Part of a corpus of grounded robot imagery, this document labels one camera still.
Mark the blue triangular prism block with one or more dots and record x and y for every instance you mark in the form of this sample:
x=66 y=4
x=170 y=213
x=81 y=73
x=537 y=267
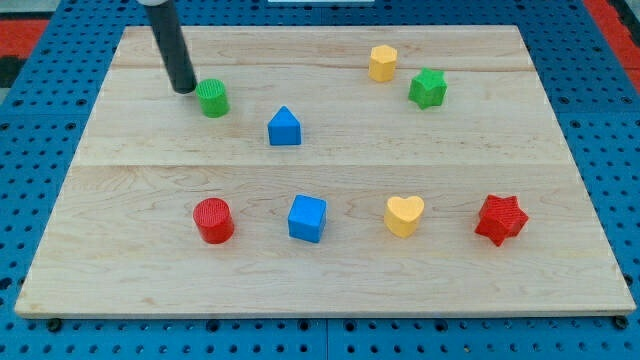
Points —
x=284 y=128

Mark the light wooden board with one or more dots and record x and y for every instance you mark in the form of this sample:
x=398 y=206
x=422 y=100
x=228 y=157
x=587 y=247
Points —
x=121 y=241

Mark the yellow heart block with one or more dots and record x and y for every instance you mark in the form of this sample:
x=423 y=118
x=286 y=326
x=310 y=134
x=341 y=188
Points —
x=402 y=215

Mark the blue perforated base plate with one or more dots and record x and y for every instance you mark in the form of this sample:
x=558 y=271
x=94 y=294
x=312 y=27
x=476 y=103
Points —
x=589 y=87

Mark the yellow hexagon block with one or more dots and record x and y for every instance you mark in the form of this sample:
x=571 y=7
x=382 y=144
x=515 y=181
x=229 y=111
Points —
x=382 y=64

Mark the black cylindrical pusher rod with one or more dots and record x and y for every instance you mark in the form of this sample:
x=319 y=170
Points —
x=167 y=31

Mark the green star block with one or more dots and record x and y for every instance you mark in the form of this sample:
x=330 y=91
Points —
x=428 y=88

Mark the red star block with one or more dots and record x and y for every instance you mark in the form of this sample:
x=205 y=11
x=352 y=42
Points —
x=500 y=218

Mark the green cylinder block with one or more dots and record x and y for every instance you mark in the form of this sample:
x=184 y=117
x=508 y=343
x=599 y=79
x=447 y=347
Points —
x=212 y=97

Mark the blue cube block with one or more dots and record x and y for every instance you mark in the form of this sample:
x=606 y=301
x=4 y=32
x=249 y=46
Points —
x=307 y=218

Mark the red cylinder block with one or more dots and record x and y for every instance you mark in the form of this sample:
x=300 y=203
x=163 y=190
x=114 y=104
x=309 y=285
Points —
x=213 y=220

